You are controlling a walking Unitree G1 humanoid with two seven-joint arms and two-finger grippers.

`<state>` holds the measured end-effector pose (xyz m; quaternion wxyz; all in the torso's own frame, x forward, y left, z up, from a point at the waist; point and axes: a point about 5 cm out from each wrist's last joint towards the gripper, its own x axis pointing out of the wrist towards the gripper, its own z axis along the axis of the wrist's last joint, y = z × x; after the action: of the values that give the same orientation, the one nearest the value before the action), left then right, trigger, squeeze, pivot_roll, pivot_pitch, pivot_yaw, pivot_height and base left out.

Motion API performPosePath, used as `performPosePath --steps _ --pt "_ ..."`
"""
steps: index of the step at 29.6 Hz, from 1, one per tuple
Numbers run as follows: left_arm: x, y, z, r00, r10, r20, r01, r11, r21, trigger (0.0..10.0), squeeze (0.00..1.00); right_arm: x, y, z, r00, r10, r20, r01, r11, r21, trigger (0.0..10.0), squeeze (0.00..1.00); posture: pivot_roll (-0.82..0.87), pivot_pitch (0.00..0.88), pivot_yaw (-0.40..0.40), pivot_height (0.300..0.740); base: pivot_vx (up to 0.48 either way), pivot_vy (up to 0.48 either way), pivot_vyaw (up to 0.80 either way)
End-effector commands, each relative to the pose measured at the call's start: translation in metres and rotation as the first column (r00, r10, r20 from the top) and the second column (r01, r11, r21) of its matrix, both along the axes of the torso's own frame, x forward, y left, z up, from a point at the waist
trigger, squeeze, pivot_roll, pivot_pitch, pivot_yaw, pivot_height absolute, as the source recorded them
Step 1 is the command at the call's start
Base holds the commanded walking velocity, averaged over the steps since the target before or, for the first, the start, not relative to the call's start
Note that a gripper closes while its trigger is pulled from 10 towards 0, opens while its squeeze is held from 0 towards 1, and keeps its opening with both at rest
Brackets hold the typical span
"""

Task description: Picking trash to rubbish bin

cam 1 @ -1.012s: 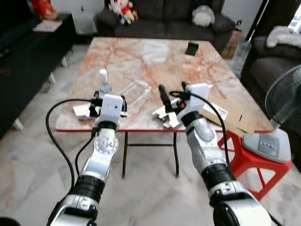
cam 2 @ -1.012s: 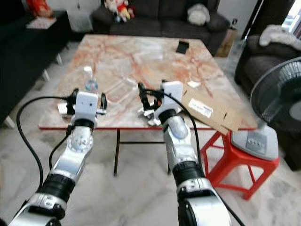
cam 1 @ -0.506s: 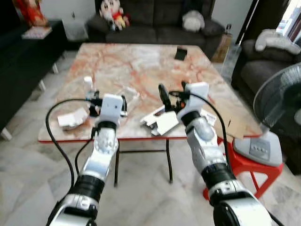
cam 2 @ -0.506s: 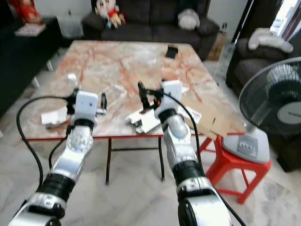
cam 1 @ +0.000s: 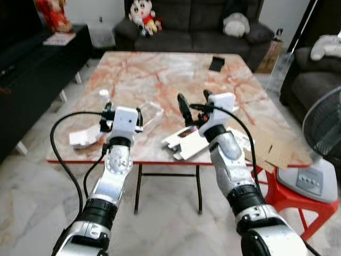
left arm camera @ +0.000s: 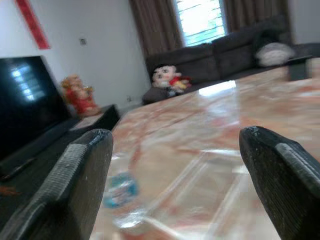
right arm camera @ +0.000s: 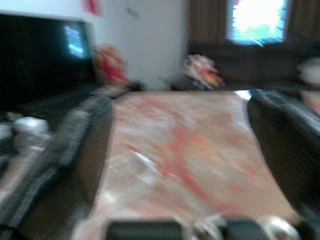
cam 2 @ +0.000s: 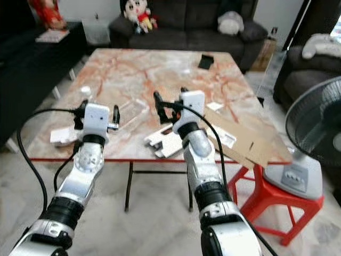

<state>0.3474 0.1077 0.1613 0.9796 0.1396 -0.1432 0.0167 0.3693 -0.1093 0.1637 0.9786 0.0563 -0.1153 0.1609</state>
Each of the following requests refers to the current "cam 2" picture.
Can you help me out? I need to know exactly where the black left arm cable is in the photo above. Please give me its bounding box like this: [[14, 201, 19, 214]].
[[17, 108, 86, 215]]

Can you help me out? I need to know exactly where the flattened white cardboard box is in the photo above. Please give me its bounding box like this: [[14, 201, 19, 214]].
[[143, 123, 185, 158]]

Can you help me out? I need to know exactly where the orange marble folding table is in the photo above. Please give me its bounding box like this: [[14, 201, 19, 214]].
[[27, 48, 294, 213]]

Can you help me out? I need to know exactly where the black wallet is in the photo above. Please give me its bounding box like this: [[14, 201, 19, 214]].
[[197, 53, 216, 70]]

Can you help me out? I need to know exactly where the white plush toy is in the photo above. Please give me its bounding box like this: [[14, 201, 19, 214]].
[[301, 33, 341, 60]]

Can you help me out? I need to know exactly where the brown cardboard sheet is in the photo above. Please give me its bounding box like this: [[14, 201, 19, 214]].
[[197, 106, 273, 171]]

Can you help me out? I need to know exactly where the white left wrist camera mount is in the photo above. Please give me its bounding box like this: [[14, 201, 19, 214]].
[[83, 102, 112, 139]]

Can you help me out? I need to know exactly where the pink white book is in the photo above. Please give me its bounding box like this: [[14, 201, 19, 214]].
[[35, 29, 70, 44]]

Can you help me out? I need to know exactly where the red plastic stool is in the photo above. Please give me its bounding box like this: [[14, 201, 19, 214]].
[[226, 164, 325, 247]]

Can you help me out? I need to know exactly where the brown cardboard box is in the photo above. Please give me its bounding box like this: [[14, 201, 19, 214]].
[[250, 26, 278, 73]]

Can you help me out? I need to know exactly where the red dressed doll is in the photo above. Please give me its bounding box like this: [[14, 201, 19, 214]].
[[29, 0, 68, 30]]

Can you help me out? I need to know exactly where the grey round plush toy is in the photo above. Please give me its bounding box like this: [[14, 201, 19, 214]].
[[217, 11, 245, 37]]

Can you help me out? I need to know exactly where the grey standing fan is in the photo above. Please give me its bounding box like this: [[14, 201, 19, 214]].
[[263, 76, 341, 202]]

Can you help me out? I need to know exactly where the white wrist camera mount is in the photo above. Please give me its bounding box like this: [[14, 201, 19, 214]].
[[83, 102, 112, 139], [178, 90, 206, 126]]

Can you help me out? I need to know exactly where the dark grey armchair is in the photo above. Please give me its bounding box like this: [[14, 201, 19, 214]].
[[272, 45, 341, 110]]

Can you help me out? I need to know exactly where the black low cabinet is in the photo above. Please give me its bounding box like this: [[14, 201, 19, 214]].
[[0, 21, 86, 145]]

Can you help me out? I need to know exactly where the dark grey sofa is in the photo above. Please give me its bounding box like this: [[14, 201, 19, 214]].
[[109, 0, 269, 70]]

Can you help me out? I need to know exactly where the clear plastic container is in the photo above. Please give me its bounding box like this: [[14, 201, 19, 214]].
[[118, 98, 148, 124]]

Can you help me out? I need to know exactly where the cartoon boy plush doll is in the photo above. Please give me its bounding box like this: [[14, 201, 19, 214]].
[[124, 0, 159, 34]]

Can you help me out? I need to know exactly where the small white paper slip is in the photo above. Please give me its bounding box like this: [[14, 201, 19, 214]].
[[206, 101, 226, 112]]

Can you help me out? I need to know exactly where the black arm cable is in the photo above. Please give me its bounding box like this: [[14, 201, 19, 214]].
[[17, 108, 86, 215], [173, 101, 228, 185]]

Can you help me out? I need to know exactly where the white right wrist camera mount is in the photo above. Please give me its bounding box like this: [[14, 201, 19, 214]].
[[178, 90, 206, 126]]

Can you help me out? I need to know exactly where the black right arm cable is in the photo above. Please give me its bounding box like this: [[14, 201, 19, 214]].
[[173, 101, 228, 185]]

